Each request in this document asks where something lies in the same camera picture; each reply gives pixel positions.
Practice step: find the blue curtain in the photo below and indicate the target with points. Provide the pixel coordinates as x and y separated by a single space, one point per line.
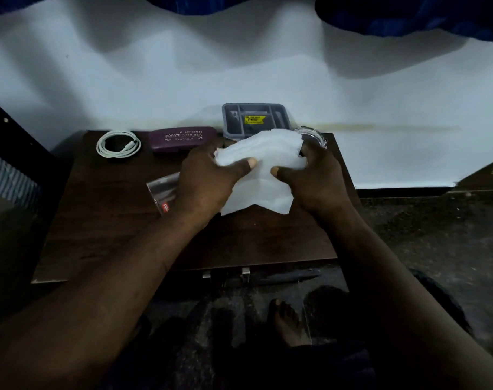
408 14

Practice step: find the person's left forearm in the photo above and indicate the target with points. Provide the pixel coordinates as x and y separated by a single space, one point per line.
88 304

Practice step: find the person's right forearm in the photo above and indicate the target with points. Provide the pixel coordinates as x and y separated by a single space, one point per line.
408 296

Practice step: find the person's left thumb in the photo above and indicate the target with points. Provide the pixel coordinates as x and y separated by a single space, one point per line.
243 166

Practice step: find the white cloth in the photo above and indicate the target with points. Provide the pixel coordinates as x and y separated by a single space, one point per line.
262 174

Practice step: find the clear plastic packet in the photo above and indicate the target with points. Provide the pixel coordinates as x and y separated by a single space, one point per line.
163 192

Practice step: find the person's foot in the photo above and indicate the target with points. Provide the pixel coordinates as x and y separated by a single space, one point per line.
287 322

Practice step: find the clear plastic container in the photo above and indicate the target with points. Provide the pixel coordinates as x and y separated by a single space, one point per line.
313 136

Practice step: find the person's left hand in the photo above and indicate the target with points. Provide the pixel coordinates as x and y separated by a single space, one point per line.
199 184

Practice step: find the dark wooden low table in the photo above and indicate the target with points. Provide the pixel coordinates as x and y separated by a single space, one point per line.
116 215

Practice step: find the person's right hand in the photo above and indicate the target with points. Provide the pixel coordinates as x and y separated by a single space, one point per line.
317 178

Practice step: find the person's right thumb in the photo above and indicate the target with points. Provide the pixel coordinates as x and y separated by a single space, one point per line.
286 172

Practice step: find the grey compartment tray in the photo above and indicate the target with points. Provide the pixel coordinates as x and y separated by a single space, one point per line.
254 119

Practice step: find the maroon spectacle case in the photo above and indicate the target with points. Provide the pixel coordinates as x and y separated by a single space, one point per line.
181 139

